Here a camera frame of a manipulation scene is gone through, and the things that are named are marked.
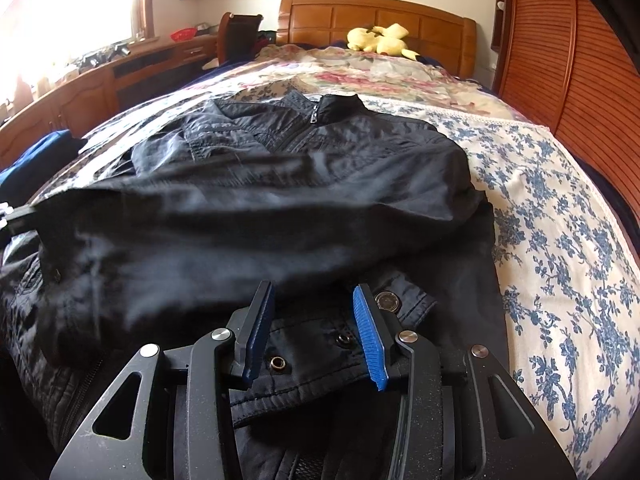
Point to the dark blue under sheet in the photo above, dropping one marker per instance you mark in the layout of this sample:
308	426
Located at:
430	59

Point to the blue floral bed sheet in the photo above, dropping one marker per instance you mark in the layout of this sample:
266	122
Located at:
550	260

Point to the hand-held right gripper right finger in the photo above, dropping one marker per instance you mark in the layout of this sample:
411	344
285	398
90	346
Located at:
370	340

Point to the wooden headboard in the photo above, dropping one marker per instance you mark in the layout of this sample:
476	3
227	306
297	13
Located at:
320	20

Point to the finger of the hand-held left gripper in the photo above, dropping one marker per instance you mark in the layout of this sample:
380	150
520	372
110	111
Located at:
17	217

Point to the black jacket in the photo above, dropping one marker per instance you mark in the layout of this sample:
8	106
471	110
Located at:
250	210

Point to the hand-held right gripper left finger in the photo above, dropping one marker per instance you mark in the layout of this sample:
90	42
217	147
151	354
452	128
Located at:
257	340

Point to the pink floral quilt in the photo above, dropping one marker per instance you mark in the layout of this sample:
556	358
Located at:
375	75

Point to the red bowl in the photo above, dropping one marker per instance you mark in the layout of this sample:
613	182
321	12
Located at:
182	35

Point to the wooden chair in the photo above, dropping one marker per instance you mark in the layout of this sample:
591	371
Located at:
240	35

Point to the navy blue cloth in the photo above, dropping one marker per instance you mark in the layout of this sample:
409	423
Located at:
35	160

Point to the wooden desk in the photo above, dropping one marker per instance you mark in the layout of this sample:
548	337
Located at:
80	100

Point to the wooden louvred wardrobe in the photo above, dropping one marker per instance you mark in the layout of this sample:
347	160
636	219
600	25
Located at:
575	60

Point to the yellow plush toy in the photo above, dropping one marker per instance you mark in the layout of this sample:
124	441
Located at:
380	40

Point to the black devices on desk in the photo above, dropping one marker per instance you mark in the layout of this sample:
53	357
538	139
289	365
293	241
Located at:
107	55

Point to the window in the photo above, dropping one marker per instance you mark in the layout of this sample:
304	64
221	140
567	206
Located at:
65	10

